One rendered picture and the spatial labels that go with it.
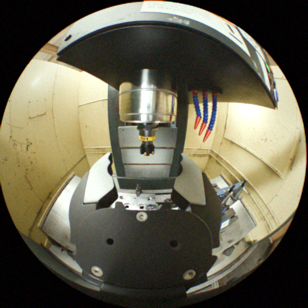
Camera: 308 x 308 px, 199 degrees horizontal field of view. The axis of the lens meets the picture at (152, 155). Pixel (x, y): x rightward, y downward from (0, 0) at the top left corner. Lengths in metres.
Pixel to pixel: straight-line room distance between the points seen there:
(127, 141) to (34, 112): 1.00
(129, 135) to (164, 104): 0.56
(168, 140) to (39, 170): 1.26
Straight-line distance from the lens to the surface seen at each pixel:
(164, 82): 0.21
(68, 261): 1.16
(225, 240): 1.06
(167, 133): 0.72
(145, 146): 0.27
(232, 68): 0.18
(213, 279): 0.92
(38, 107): 1.12
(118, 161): 0.91
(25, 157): 1.03
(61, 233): 1.11
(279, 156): 1.00
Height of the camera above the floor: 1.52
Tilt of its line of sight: 27 degrees down
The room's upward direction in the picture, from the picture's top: 2 degrees clockwise
